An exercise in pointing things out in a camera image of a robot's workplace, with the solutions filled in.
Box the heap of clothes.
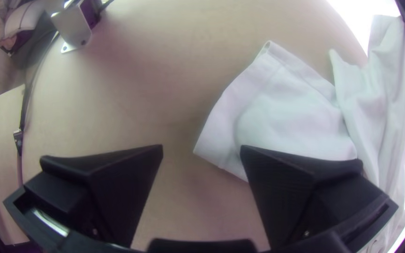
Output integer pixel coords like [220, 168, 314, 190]
[0, 0, 47, 53]

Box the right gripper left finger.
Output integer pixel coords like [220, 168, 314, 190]
[23, 144, 164, 248]

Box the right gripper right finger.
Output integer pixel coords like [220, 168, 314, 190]
[240, 144, 390, 249]

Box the white t-shirt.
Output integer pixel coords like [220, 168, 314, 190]
[192, 14, 405, 253]

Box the black cable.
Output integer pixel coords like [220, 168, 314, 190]
[12, 33, 61, 157]

